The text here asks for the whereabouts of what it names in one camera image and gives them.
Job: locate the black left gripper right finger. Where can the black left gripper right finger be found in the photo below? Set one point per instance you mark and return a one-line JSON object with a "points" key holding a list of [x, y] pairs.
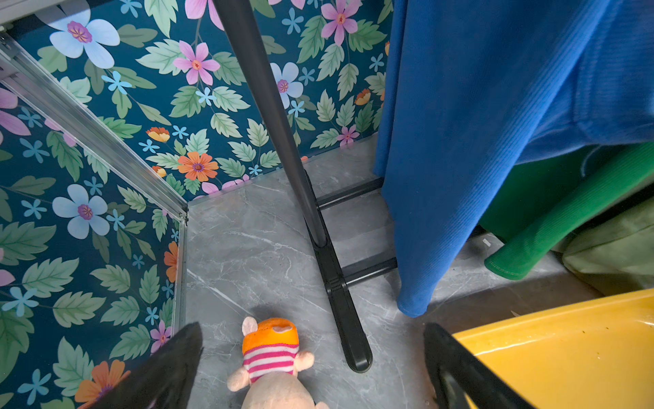
{"points": [[461, 380]]}

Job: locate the olive green tank top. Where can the olive green tank top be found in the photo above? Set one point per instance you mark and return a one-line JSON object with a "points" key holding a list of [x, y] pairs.
{"points": [[617, 256]]}

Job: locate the blue tank top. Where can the blue tank top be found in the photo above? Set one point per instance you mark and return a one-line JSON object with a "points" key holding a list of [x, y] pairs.
{"points": [[474, 88]]}

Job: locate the black clothes rack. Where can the black clothes rack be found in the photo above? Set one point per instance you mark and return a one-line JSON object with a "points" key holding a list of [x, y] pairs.
{"points": [[244, 36]]}

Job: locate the yellow plastic tray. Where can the yellow plastic tray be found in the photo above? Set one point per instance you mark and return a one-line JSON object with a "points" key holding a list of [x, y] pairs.
{"points": [[595, 354]]}

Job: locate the plush doll toy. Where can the plush doll toy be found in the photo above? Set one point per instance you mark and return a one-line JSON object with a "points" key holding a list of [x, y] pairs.
{"points": [[272, 360]]}

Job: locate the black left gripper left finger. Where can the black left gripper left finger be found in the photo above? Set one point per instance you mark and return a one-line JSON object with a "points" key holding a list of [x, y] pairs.
{"points": [[165, 380]]}

